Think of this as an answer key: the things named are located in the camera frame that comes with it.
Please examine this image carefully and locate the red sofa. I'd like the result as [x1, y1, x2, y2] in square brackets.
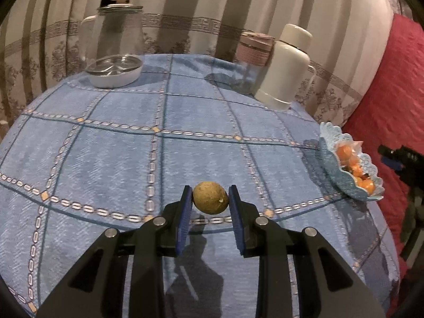
[341, 13, 424, 305]

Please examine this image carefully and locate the beige striped patterned curtain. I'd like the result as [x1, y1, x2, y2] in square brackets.
[0, 0, 403, 130]

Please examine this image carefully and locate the blue checked tablecloth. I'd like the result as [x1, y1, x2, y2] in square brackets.
[0, 53, 401, 318]

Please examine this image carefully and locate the glass pitcher with white base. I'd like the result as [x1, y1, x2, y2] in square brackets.
[79, 0, 145, 89]

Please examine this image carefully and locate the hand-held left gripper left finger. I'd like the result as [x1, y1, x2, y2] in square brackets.
[36, 185, 193, 318]

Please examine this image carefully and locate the white thermos jug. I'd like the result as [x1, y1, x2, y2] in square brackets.
[254, 24, 317, 111]

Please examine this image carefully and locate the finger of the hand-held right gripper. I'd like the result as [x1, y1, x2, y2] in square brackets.
[378, 144, 421, 173]

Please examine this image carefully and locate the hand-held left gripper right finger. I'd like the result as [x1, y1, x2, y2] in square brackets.
[228, 185, 386, 318]

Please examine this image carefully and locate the large orange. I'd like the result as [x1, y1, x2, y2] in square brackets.
[358, 178, 377, 196]

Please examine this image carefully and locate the glass jar with pink lid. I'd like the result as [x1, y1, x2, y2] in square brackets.
[236, 31, 276, 95]

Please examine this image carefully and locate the brownish round fruit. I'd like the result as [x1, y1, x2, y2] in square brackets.
[193, 181, 230, 215]

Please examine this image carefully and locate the light blue lattice basket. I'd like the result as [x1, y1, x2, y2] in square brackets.
[319, 122, 386, 202]

